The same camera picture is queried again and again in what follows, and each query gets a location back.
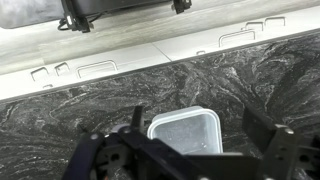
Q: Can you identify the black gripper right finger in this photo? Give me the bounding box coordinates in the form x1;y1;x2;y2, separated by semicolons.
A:
241;106;320;180

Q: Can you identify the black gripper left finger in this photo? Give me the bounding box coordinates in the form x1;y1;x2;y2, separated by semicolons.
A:
61;105;204;180

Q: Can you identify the clear plastic container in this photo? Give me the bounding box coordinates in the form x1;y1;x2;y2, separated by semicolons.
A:
146;105;224;156

